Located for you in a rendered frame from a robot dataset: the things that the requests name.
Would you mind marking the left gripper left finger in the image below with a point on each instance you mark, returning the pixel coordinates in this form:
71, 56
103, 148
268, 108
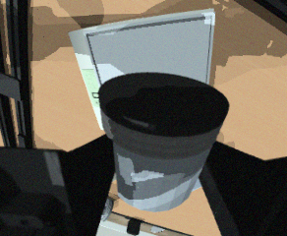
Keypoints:
80, 180

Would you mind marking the flat grey-blue steel tray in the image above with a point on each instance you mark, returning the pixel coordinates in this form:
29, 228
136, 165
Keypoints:
197, 185

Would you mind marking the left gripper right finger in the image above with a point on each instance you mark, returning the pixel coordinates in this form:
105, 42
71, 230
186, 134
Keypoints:
243, 191

